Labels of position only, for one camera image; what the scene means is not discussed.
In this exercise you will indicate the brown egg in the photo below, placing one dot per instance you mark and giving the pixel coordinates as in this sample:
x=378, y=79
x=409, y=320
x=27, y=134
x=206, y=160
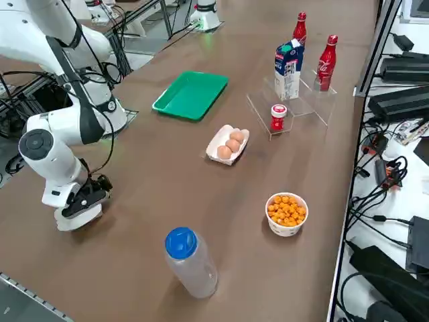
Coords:
x=238, y=135
x=233, y=145
x=224, y=152

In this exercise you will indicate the aluminium edge rail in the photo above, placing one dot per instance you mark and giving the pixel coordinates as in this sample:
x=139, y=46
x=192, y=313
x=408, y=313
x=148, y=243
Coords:
x=33, y=296

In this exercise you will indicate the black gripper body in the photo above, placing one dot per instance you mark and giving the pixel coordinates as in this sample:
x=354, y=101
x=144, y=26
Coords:
x=90, y=194

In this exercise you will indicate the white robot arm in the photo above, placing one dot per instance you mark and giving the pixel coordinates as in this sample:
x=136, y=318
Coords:
x=206, y=16
x=50, y=157

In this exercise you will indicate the white paper snack bowl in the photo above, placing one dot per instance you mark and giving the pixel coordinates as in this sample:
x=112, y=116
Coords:
x=286, y=228

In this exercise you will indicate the flat black box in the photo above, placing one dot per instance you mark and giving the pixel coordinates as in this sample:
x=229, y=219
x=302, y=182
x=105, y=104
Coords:
x=419, y=245

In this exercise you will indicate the aluminium profile rail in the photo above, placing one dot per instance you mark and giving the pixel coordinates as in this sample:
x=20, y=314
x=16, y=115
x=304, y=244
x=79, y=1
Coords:
x=375, y=50

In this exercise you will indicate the blue white milk carton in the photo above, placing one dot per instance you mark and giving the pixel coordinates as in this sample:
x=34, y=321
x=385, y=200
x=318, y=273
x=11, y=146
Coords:
x=287, y=77

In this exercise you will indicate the orange snack balls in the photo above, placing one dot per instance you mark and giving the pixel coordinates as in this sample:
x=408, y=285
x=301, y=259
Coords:
x=286, y=208

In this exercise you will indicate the white egg box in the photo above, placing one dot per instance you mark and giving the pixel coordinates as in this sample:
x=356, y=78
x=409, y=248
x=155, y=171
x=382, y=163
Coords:
x=218, y=141

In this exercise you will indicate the red cola bottle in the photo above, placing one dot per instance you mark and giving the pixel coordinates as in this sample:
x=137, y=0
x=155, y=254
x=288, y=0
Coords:
x=325, y=67
x=299, y=31

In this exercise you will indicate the printed paper leaflet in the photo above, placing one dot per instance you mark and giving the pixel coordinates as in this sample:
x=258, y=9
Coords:
x=414, y=131

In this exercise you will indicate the clear acrylic step shelf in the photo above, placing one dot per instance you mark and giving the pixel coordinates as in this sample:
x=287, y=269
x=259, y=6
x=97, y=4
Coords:
x=308, y=107

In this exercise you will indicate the clear bottle blue lid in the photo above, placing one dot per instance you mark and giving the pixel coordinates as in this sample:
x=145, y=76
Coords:
x=192, y=265

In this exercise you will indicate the long black power brick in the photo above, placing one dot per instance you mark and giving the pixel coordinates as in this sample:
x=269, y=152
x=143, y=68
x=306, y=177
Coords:
x=399, y=104
x=405, y=68

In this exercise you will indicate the small black adapter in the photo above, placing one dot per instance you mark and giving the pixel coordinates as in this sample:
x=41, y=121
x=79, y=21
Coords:
x=403, y=41

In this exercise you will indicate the green plastic tray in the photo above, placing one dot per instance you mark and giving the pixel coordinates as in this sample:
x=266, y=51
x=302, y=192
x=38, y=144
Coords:
x=191, y=95

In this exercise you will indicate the black orange power strip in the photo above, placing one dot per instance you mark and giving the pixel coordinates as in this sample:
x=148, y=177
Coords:
x=385, y=174

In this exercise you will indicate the red lid jar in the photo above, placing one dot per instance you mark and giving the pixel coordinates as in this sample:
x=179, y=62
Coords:
x=278, y=117

